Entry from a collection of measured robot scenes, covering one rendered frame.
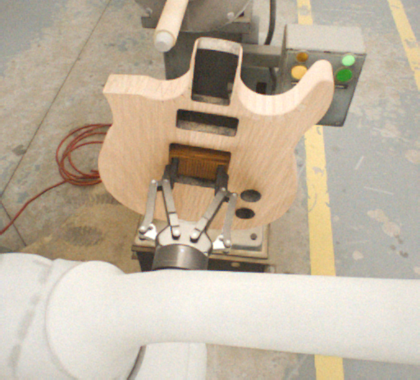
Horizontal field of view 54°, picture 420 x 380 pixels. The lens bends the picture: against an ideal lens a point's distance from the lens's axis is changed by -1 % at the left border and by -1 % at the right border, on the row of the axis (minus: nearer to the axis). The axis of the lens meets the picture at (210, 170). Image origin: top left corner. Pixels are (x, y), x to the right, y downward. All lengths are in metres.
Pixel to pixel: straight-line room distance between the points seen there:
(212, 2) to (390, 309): 0.64
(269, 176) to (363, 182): 1.48
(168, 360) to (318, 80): 0.38
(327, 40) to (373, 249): 1.23
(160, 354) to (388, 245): 1.60
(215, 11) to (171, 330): 0.63
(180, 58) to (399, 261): 1.31
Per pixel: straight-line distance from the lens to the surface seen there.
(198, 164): 0.68
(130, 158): 0.70
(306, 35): 0.89
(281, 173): 0.69
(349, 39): 0.91
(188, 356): 0.49
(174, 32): 0.62
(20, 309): 0.38
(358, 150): 2.30
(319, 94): 0.58
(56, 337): 0.37
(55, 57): 2.99
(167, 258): 0.55
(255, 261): 1.54
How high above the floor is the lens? 1.57
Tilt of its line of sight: 49 degrees down
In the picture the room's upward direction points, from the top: straight up
